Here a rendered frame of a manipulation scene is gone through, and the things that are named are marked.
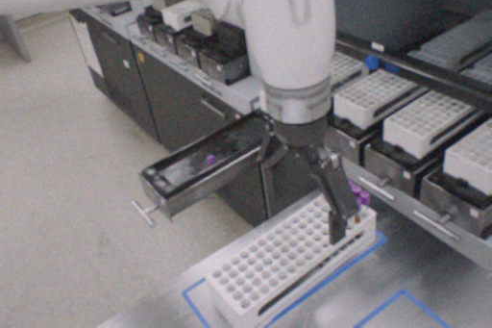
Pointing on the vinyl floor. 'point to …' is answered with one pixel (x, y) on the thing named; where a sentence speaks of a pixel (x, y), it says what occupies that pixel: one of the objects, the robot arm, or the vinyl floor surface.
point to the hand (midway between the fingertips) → (307, 213)
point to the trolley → (342, 285)
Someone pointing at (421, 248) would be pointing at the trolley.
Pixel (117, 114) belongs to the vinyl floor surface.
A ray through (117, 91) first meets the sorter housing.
